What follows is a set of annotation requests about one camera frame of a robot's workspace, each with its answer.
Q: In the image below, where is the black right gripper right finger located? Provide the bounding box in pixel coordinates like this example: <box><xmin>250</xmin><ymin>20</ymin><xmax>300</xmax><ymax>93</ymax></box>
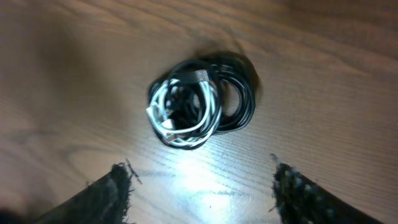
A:
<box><xmin>271</xmin><ymin>154</ymin><xmax>381</xmax><ymax>224</ymax></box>

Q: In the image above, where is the white usb cable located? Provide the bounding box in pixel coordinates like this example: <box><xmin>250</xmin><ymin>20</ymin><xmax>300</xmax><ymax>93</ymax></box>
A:
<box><xmin>145</xmin><ymin>77</ymin><xmax>223</xmax><ymax>148</ymax></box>

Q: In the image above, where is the black usb cable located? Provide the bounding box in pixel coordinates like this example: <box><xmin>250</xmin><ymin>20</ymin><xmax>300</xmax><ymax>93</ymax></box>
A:
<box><xmin>147</xmin><ymin>54</ymin><xmax>257</xmax><ymax>151</ymax></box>

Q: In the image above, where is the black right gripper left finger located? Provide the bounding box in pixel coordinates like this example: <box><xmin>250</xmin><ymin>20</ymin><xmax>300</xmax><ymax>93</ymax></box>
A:
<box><xmin>34</xmin><ymin>163</ymin><xmax>132</xmax><ymax>224</ymax></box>

